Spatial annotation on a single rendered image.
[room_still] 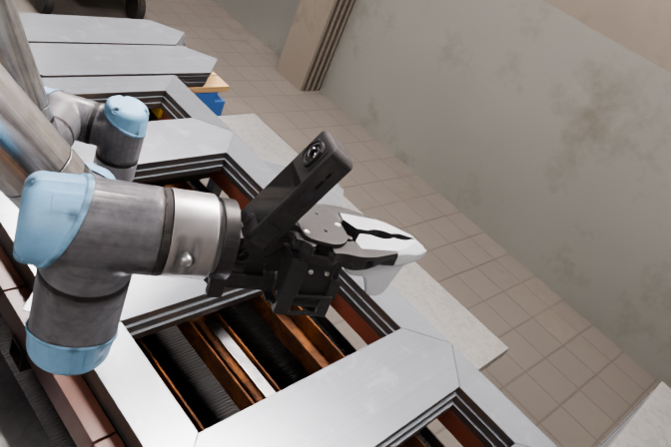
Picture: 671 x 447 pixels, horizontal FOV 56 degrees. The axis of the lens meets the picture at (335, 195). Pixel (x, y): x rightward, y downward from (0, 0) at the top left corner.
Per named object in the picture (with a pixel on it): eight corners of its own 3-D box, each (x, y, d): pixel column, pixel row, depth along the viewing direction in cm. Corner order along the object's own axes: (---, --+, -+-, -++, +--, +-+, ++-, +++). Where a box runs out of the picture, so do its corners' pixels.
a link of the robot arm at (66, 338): (112, 296, 66) (134, 216, 60) (111, 385, 57) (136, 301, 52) (29, 290, 62) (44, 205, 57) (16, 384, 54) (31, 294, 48)
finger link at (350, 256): (379, 248, 62) (298, 238, 58) (385, 233, 61) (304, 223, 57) (397, 277, 58) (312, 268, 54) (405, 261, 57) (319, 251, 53)
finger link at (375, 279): (406, 287, 65) (326, 279, 61) (428, 240, 63) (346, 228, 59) (418, 306, 63) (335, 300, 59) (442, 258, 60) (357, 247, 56)
